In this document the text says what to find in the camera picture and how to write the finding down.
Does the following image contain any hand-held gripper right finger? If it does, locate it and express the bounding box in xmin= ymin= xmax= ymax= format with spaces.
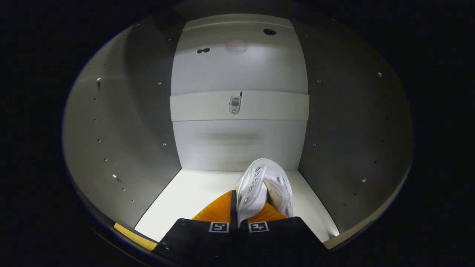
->
xmin=238 ymin=201 xmax=330 ymax=267

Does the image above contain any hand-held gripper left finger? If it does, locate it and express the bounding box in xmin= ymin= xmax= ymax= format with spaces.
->
xmin=153 ymin=190 xmax=239 ymax=267

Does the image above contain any white shoe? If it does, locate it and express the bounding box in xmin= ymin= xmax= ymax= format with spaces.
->
xmin=236 ymin=158 xmax=294 ymax=225

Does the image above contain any grey shoe cabinet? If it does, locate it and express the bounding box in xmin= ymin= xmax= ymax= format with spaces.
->
xmin=62 ymin=14 xmax=414 ymax=256

